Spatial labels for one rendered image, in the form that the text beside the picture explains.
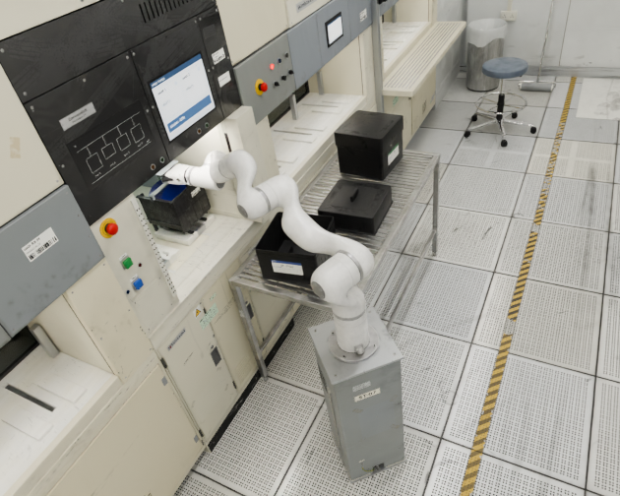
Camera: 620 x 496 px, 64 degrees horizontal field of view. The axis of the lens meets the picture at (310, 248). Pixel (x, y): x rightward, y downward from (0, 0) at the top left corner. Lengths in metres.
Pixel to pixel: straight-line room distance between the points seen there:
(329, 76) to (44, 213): 2.39
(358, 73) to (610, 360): 2.22
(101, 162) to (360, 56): 2.12
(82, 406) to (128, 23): 1.27
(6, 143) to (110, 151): 0.33
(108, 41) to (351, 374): 1.32
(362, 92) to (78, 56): 2.21
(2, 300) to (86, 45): 0.75
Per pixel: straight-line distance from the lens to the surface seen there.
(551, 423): 2.66
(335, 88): 3.54
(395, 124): 2.73
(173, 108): 1.88
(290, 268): 2.09
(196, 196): 2.32
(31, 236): 1.55
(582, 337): 3.03
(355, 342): 1.80
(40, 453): 1.90
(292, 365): 2.82
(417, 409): 2.61
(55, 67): 1.58
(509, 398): 2.70
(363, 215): 2.30
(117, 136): 1.70
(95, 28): 1.67
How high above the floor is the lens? 2.21
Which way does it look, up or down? 39 degrees down
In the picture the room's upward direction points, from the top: 10 degrees counter-clockwise
